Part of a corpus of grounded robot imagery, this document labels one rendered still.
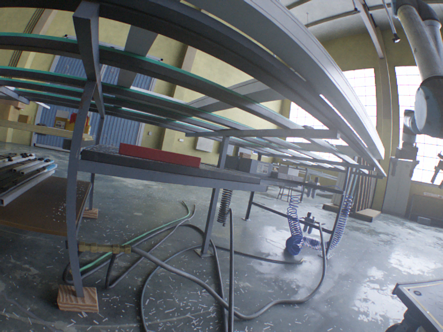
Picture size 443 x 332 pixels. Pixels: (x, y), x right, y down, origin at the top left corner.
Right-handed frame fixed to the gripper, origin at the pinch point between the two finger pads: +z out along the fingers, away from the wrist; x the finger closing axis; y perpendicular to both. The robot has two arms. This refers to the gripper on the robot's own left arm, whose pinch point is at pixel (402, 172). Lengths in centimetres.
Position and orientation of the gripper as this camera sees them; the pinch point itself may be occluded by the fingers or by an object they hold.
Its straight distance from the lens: 119.1
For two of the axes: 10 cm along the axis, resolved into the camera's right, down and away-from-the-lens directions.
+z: 0.9, 9.4, 3.4
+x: -9.0, -0.7, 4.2
